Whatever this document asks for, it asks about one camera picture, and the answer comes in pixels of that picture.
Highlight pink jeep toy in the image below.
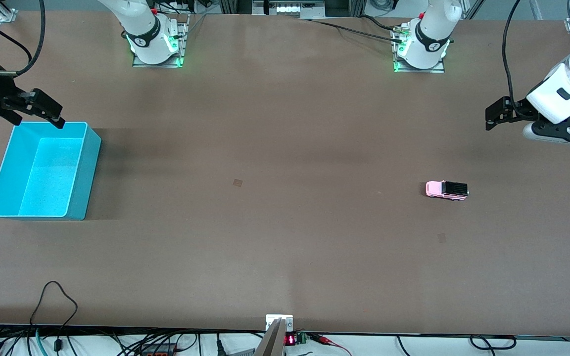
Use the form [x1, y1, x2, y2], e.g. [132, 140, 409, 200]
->
[425, 180, 470, 202]

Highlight cyan plastic bin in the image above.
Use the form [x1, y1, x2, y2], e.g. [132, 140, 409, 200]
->
[0, 121, 102, 221]

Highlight aluminium extrusion corner piece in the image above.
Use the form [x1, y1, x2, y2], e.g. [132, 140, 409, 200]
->
[0, 0, 18, 23]

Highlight red black clip leads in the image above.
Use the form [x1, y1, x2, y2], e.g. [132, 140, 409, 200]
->
[309, 333, 353, 356]

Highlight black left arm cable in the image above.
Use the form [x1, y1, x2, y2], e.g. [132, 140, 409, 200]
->
[501, 0, 523, 117]

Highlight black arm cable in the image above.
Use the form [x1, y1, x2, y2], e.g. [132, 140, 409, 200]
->
[0, 0, 46, 77]
[501, 0, 523, 117]

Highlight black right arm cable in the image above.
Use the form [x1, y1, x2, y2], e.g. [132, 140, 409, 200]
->
[0, 0, 46, 77]

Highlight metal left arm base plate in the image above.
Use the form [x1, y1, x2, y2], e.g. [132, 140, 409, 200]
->
[392, 22, 446, 74]

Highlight thin black table cable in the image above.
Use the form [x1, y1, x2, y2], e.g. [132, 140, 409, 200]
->
[358, 14, 403, 31]

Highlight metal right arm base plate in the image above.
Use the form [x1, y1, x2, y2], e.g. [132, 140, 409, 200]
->
[132, 14, 190, 68]

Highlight thick black table cable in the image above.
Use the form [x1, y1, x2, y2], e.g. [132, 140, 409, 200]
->
[310, 19, 404, 44]

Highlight aluminium frame rack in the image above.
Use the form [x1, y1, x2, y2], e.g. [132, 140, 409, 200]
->
[218, 0, 367, 19]

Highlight black coiled cable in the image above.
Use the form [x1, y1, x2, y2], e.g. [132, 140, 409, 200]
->
[470, 335, 517, 351]

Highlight black looped cable with ferrite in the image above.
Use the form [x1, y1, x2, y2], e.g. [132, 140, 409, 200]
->
[29, 281, 79, 352]

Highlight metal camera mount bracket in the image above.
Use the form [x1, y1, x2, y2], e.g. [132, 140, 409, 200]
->
[254, 314, 294, 356]

